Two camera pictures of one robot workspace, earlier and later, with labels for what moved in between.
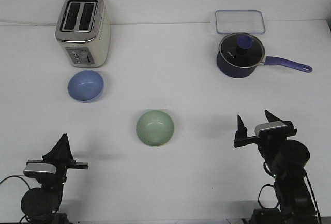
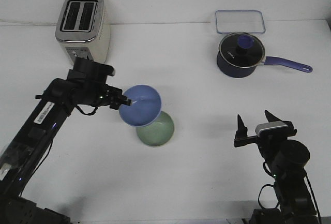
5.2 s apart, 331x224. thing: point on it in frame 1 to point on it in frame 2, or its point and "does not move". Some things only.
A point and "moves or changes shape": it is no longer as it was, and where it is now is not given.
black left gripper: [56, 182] to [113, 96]
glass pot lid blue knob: [242, 49] does not move
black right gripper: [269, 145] does not move
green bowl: [154, 128] does not move
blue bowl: [85, 86] moves or changes shape
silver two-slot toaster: [83, 30] does not move
